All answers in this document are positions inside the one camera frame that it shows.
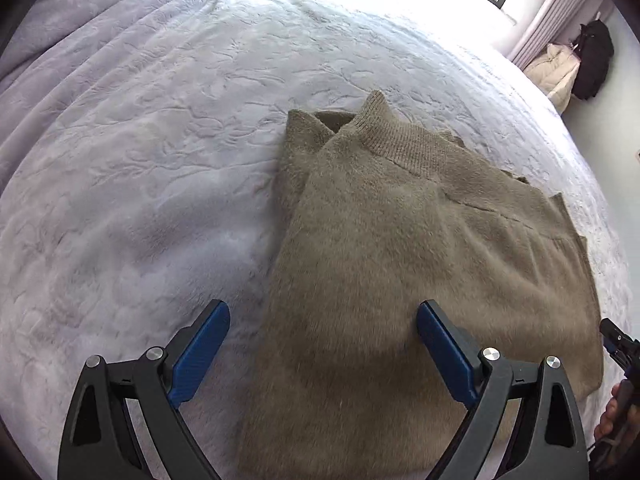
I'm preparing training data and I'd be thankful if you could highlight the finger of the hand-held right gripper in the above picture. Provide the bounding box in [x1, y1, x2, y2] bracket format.
[599, 317, 640, 377]

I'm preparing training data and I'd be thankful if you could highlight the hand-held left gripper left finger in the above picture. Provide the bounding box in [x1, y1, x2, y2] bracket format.
[57, 299, 232, 480]

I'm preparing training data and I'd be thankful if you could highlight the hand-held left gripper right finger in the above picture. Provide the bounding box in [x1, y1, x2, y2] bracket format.
[416, 300, 591, 480]

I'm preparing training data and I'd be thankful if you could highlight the brown fuzzy sweater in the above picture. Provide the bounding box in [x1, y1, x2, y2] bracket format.
[237, 90, 606, 480]

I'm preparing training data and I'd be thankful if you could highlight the person's right hand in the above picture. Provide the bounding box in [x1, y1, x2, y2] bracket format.
[594, 381, 627, 442]

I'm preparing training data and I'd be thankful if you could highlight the lavender embossed bedspread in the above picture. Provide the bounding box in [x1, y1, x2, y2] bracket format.
[0, 0, 636, 480]

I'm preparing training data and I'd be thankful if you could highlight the beige padded jacket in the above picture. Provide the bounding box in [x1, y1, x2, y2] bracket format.
[525, 42, 581, 112]

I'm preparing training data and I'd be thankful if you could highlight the black hanging coat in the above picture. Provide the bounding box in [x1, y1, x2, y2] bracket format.
[570, 20, 615, 101]

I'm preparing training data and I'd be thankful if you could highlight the pale pleated curtain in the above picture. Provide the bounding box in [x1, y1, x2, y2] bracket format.
[507, 0, 601, 69]

